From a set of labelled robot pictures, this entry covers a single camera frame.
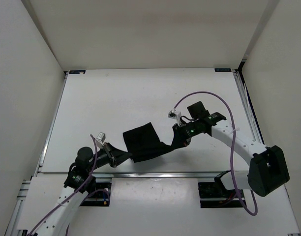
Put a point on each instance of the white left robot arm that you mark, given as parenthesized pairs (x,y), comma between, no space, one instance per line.
(79,184)

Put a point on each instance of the blue label corner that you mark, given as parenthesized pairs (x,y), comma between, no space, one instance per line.
(77,71)
(223,70)

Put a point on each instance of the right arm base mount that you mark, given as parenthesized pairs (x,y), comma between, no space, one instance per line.
(213,194)

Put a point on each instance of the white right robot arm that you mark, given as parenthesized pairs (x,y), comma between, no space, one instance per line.
(267,166)

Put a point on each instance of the blue label right corner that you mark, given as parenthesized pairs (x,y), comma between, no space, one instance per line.
(223,70)

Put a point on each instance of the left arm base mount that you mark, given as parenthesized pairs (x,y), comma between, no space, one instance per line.
(100,195)

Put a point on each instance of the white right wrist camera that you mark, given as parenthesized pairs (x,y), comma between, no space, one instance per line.
(175,115)

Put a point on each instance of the blue label left corner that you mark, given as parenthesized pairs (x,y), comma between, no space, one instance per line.
(77,71)

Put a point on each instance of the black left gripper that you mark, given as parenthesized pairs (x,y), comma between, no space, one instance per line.
(110,154)

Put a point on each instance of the black skirt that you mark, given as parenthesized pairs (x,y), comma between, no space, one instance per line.
(144,143)

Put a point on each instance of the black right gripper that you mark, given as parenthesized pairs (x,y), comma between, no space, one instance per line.
(180,139)

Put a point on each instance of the aluminium table edge rail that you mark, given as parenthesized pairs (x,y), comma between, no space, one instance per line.
(158,175)

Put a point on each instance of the aluminium right side rail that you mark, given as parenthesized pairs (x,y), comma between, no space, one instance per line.
(251,118)

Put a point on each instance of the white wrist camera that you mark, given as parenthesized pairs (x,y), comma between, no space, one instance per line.
(100,140)
(175,115)

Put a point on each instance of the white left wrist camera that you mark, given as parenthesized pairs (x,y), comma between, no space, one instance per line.
(100,140)

